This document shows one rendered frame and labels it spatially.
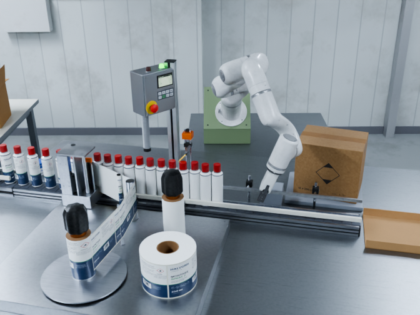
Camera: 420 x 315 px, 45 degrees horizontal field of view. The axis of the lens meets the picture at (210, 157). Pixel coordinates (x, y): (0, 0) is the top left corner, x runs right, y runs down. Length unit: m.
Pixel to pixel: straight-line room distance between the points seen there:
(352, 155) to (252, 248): 0.62
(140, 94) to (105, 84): 3.07
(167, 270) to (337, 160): 1.01
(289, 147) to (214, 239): 0.48
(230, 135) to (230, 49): 2.11
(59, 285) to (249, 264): 0.72
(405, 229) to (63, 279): 1.43
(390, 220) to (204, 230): 0.84
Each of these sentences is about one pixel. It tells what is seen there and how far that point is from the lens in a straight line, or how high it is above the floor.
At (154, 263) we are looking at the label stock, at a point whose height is 1.02.
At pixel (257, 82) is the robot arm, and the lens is 2.14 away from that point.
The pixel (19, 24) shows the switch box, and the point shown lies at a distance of 5.24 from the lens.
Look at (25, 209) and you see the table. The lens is 2.56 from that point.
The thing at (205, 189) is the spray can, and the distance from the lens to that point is 2.26.
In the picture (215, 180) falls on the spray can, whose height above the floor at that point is 1.02.
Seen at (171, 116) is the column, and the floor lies 1.24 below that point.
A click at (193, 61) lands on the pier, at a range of 4.82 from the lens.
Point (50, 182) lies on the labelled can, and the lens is 2.57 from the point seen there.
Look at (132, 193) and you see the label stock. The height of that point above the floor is 1.03.
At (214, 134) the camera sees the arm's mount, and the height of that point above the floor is 0.89.
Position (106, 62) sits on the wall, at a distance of 5.20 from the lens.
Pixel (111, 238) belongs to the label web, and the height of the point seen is 0.97.
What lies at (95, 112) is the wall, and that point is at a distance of 5.39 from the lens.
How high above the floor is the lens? 2.08
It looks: 26 degrees down
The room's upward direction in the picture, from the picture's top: 1 degrees counter-clockwise
